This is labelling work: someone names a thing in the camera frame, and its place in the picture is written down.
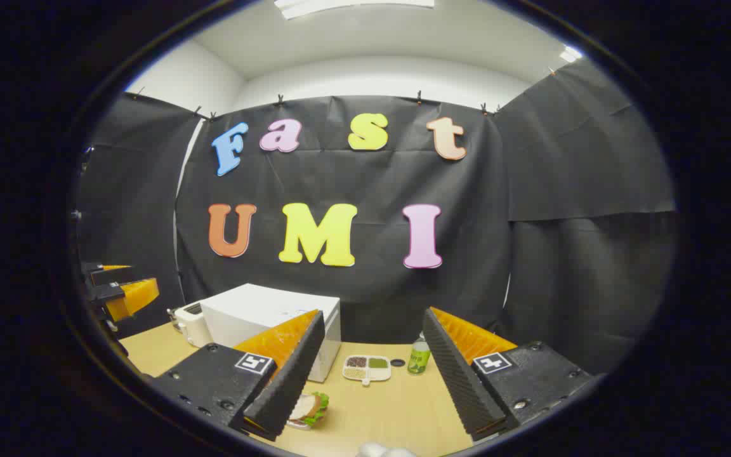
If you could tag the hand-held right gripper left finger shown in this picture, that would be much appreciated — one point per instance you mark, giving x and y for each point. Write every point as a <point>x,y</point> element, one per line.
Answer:
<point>289,381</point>

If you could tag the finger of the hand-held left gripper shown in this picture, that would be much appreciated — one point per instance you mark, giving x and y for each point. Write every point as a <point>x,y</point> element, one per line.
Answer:
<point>108,276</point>
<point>134,298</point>

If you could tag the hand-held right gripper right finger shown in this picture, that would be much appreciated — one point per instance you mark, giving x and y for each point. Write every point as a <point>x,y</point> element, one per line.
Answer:
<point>460,381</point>

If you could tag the bread and lettuce sandwich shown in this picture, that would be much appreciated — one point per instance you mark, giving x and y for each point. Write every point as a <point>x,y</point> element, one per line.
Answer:
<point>308,406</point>

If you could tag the white microwave oven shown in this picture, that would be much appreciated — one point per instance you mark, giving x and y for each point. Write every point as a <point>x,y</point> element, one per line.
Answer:
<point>257,311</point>

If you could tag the green label drink bottle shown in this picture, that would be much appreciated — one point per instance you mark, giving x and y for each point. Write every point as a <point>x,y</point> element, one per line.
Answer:
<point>419,358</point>

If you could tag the cream white toaster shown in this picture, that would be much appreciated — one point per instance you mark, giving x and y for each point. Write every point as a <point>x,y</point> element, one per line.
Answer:
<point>193,325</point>

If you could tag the divided white grain dish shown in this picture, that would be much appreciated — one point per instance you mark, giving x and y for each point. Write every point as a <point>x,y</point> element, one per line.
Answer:
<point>367,370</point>

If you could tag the black backdrop cloth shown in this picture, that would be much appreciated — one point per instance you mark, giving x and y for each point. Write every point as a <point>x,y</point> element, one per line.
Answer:
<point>372,171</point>

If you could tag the ceiling light panel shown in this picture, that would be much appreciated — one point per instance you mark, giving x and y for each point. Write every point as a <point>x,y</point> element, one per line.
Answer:
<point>571,54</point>
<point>353,6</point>

